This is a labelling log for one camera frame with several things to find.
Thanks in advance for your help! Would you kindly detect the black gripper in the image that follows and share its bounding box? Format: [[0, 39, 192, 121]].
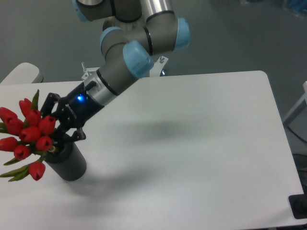
[[40, 82, 104, 147]]

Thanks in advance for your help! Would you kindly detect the red tulip bouquet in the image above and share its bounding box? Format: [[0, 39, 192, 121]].
[[0, 91, 59, 182]]

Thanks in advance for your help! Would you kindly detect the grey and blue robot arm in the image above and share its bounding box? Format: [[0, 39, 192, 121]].
[[41, 0, 190, 146]]

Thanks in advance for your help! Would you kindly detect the dark grey ribbed vase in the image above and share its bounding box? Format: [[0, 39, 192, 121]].
[[45, 142, 87, 182]]

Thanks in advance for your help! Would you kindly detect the white chair back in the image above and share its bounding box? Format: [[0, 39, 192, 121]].
[[0, 62, 44, 85]]

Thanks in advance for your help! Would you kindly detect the black device at table edge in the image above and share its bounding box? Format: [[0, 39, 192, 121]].
[[288, 194, 307, 219]]

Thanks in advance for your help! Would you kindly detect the clear bag with blue items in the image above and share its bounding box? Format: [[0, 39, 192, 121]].
[[283, 0, 307, 18]]

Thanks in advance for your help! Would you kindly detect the white furniture frame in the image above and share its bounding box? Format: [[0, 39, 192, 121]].
[[282, 81, 307, 126]]

